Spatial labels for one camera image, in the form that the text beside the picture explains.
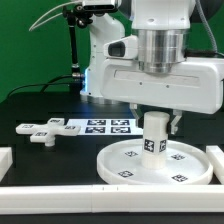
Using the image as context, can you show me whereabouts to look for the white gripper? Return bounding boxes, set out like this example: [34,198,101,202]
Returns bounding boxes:
[100,57,224,135]

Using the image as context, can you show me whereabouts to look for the white round table top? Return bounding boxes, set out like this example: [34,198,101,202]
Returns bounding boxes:
[97,139,213,185]

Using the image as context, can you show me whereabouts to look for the white cross-shaped table base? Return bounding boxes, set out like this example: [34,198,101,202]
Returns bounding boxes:
[16,118,81,147]

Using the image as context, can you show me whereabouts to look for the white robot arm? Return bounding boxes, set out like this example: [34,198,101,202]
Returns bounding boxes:
[82,0,224,133]

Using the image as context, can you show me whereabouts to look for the white marker sheet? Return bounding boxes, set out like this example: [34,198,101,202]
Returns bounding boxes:
[67,119,143,136]

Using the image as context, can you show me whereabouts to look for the white right fence block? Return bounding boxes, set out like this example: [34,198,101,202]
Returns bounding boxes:
[206,146,224,185]

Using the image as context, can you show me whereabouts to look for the white fence block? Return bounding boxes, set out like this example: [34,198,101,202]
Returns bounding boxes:
[206,146,224,185]
[0,147,13,182]

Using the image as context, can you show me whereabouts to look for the white front fence bar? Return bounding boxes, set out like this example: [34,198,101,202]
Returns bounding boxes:
[0,185,224,215]

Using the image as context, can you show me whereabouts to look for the white left fence block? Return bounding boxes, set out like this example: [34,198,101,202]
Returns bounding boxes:
[0,147,13,182]

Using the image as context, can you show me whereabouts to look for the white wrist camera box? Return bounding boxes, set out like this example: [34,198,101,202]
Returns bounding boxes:
[103,35,138,59]

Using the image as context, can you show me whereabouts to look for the black cable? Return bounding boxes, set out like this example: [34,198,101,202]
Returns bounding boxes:
[5,74,84,99]

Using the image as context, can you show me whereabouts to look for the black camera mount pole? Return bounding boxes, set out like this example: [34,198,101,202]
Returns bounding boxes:
[62,4,92,94]

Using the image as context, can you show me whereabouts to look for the white cables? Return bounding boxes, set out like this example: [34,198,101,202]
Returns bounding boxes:
[28,0,84,32]

